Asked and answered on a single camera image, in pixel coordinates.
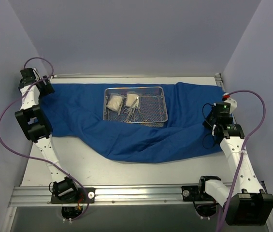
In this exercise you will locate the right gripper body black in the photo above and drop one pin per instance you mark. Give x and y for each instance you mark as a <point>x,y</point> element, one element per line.
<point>208,122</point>

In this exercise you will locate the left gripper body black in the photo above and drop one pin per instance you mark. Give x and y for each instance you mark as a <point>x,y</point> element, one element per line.
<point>46,85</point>

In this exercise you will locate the blue surgical drape cloth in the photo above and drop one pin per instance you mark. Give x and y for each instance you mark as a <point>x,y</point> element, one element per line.
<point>77,110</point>

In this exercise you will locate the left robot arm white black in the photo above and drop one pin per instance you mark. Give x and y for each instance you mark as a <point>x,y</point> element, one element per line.
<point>37,128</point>

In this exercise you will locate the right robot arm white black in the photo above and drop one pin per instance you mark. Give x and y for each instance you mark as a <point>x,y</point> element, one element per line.
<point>245,202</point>

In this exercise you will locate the left white gauze pack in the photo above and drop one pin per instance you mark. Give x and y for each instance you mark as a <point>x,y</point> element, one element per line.
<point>115,102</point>

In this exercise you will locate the white gauze pack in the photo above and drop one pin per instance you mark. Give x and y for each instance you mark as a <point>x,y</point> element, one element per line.
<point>115,102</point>
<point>132,99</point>

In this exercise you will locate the metal mesh instrument tray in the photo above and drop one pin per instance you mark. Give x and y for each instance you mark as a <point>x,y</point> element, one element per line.
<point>152,105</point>

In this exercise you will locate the steel scissors right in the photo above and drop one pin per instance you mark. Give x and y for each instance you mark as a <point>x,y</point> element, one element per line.
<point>142,116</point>

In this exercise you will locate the right white gauze pack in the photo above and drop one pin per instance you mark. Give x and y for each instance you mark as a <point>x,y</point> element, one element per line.
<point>132,99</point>

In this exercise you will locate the steel forceps left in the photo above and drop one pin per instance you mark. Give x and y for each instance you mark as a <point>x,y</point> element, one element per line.
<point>130,112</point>

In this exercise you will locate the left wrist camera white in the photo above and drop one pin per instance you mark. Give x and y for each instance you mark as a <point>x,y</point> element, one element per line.
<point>37,76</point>

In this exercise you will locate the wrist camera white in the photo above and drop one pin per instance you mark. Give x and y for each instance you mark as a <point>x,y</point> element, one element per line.
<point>233,103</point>
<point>37,76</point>

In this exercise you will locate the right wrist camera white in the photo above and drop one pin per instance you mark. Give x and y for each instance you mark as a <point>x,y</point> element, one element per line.
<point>233,103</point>

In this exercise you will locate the aluminium back rail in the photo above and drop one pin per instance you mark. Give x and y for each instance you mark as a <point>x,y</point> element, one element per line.
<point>79,75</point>

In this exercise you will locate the aluminium rail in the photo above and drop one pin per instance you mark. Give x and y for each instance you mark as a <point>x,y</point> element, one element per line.
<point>79,75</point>
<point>104,196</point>

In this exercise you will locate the steel scalpel handle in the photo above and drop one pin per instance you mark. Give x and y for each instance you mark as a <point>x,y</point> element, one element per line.
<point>120,107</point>

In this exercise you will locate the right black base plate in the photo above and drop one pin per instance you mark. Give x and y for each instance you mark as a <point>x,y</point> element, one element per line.
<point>192,193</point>

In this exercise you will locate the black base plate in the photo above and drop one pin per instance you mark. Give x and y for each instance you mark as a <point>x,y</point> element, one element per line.
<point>88,193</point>
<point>192,193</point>

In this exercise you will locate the aluminium front rail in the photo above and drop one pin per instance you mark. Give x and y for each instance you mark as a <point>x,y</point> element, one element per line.
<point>104,196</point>

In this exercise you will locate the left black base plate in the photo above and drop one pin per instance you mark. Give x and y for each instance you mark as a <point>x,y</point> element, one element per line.
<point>88,193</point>

